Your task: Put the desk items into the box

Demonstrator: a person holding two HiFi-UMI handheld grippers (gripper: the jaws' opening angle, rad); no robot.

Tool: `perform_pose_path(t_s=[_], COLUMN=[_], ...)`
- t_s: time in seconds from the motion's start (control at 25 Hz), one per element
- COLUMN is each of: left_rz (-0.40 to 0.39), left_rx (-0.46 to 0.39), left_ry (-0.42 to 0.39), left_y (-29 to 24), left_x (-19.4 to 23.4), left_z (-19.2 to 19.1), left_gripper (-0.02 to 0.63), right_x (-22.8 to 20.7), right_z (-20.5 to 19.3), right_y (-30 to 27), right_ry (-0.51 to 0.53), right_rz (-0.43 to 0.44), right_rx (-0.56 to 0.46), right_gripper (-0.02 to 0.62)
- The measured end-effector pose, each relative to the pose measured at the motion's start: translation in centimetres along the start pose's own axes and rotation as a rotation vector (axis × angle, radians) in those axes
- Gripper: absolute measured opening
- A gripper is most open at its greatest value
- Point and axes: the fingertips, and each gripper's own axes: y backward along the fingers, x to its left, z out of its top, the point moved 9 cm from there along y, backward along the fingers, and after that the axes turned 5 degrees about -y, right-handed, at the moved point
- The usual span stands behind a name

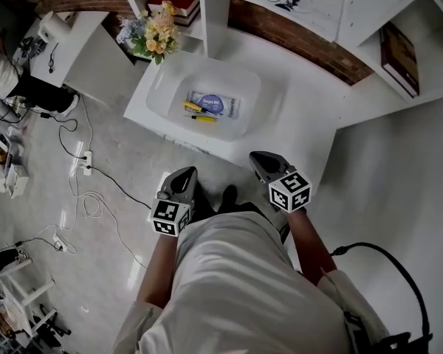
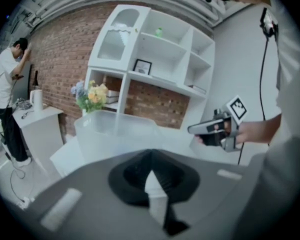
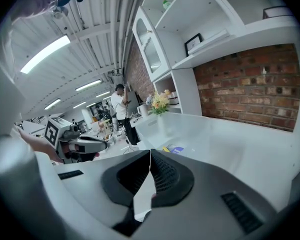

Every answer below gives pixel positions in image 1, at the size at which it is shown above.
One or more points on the person's right leg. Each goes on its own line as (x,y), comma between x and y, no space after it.
(230,197)

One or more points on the black folding stand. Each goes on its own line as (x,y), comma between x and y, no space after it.
(51,326)

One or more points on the brown hardcover book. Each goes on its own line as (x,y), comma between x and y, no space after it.
(398,57)

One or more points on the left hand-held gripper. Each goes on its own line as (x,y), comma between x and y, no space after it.
(177,190)

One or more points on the white desk with drawers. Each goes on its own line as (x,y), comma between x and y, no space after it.
(299,131)

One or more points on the yellow and blue flower bouquet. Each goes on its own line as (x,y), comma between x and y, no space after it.
(158,35)

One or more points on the person's right forearm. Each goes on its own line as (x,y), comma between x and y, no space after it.
(312,245)

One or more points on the white shelf hutch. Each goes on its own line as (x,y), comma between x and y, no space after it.
(214,28)

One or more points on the white side table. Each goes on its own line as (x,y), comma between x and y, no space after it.
(81,31)

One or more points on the person's leg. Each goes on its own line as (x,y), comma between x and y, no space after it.
(203,208)
(230,197)

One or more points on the person's white shirt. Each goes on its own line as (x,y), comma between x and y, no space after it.
(243,290)

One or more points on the yellow screwdriver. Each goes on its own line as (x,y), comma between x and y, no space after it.
(206,119)
(192,105)

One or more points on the person's left forearm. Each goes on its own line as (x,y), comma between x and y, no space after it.
(158,271)

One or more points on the white frame rack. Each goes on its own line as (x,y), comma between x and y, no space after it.
(29,297)

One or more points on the purple label wipes packet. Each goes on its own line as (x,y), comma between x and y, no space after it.
(225,105)

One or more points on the black body-worn device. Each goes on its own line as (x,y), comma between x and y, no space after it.
(406,343)

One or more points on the person's left leg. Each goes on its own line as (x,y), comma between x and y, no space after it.
(203,208)

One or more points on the clear plastic storage bin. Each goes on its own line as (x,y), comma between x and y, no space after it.
(162,98)

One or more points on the white power strip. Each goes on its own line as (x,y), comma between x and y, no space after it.
(61,242)
(87,162)

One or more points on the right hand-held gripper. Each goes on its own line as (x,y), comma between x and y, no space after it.
(289,192)

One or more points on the white sheet with black drawing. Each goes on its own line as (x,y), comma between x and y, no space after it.
(310,9)

